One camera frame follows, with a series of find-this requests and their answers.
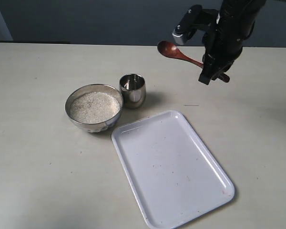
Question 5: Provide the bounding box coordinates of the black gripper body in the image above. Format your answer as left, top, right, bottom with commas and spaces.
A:
202, 22, 243, 72

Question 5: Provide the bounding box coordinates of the brown wooden spoon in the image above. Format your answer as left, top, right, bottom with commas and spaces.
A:
157, 41, 230, 83

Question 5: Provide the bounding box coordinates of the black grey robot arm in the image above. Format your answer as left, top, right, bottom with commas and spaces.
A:
198, 0, 266, 85

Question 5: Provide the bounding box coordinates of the steel bowl of rice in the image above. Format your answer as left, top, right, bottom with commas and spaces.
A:
65, 83, 123, 133

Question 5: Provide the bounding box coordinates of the small steel cup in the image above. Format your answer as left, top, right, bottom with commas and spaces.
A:
119, 73, 146, 109

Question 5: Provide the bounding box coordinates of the white rectangular tray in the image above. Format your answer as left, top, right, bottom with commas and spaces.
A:
111, 110, 235, 229

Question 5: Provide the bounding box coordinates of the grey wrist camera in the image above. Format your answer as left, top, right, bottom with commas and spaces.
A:
172, 5, 219, 45

